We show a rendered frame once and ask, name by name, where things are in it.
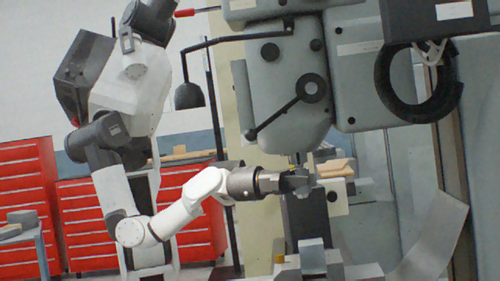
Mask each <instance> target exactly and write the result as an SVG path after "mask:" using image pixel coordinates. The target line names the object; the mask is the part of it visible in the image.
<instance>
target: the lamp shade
mask: <svg viewBox="0 0 500 281"><path fill-rule="evenodd" d="M173 101H174V107H175V111H179V110H185V109H191V108H201V107H206V102H205V95H204V92H203V90H202V88H201V86H199V85H197V84H196V83H192V82H186V83H182V84H180V85H179V86H178V87H177V88H176V89H175V93H174V98H173Z"/></svg>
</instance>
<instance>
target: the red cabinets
mask: <svg viewBox="0 0 500 281"><path fill-rule="evenodd" d="M211 162H216V156H214V157H208V158H196V159H189V160H183V161H177V162H165V163H161V167H160V169H159V172H160V177H161V182H160V185H159V191H158V193H157V197H156V199H155V203H156V208H157V214H158V213H159V212H161V211H162V210H164V209H167V208H168V207H169V206H171V205H172V204H174V203H175V202H176V201H178V200H179V199H181V196H182V190H183V185H185V184H186V183H187V182H188V181H189V180H191V179H192V178H193V177H195V176H197V175H198V174H199V173H201V172H202V171H204V170H205V169H207V168H208V167H209V163H211ZM201 206H202V208H203V213H202V214H201V215H199V216H198V217H197V218H195V219H194V220H192V221H191V222H189V223H188V224H187V225H186V226H184V227H183V228H182V229H181V230H180V231H179V232H178V233H177V234H175V235H176V239H177V249H178V254H179V260H180V262H186V261H188V262H194V261H210V265H211V267H215V266H216V262H215V260H216V259H217V258H218V257H219V256H220V257H221V258H223V257H224V251H225V250H226V249H227V248H228V244H227V234H226V228H225V223H224V217H223V206H222V203H221V202H219V201H218V200H216V199H215V198H214V197H213V196H211V195H209V196H208V197H207V198H206V199H204V200H203V201H202V202H201ZM20 210H37V216H38V220H41V226H42V231H43V237H44V242H45V250H46V256H47V261H48V269H49V275H50V276H52V275H55V280H56V281H60V280H61V276H60V275H62V274H63V272H64V271H65V272H69V270H70V272H75V273H76V277H77V279H81V277H82V273H81V272H83V271H96V270H103V269H114V268H119V267H120V264H119V259H118V254H117V249H116V241H114V240H112V239H111V237H110V236H109V233H108V230H107V228H106V225H105V220H104V218H105V217H104V214H103V211H102V206H101V204H100V200H99V198H98V194H97V190H96V188H95V184H94V180H93V178H92V175H91V173H83V174H77V175H72V176H68V177H65V178H62V179H60V180H59V176H58V171H57V165H56V160H55V151H54V146H53V141H52V135H47V136H42V137H31V138H26V139H20V140H11V141H5V142H0V228H1V227H4V226H6V225H8V222H7V217H6V214H8V213H11V212H17V211H20ZM69 267H70V269H69ZM33 277H35V278H37V277H41V273H40V268H39V263H38V254H37V249H36V247H35V244H34V241H30V242H22V243H18V244H10V245H6V246H2V247H0V281H8V280H18V279H27V278H33Z"/></svg>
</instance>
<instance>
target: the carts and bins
mask: <svg viewBox="0 0 500 281"><path fill-rule="evenodd" d="M6 217H7V222H8V225H6V226H4V227H1V228H0V247H2V246H6V245H10V244H18V243H22V242H30V241H34V244H35V247H36V249H37V258H38V263H39V268H40V273H41V281H51V279H50V275H49V269H48V261H47V256H46V250H45V242H44V237H43V231H42V226H41V220H38V212H37V210H20V211H17V212H11V213H8V214H6Z"/></svg>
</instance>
